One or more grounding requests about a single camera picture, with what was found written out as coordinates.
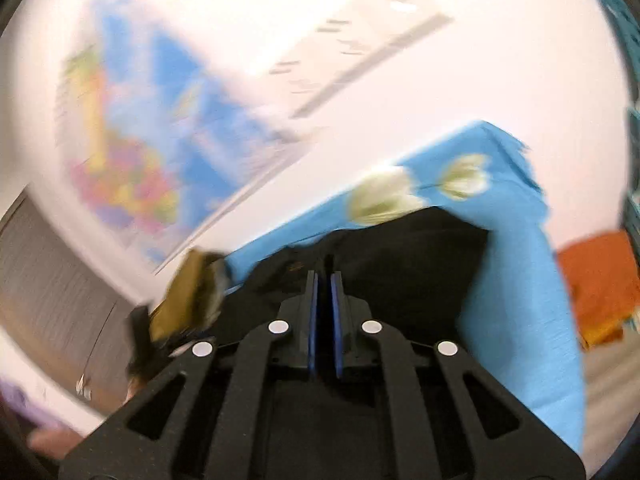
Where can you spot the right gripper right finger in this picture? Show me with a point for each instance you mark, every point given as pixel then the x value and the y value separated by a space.
pixel 445 416

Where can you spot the mustard yellow pillow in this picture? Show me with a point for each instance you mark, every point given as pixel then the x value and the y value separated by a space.
pixel 194 297

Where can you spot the blue floral bed sheet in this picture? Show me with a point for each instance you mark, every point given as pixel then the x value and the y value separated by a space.
pixel 516 321

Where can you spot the white wall socket panel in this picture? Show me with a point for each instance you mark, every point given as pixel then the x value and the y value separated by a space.
pixel 345 46

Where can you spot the black large garment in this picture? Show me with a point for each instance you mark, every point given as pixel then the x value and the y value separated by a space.
pixel 414 273

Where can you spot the colourful wall map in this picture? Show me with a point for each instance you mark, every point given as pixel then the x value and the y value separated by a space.
pixel 156 144

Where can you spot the orange cloth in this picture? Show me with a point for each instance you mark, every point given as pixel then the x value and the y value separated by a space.
pixel 602 279

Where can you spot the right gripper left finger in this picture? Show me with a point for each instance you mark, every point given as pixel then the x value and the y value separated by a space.
pixel 206 415

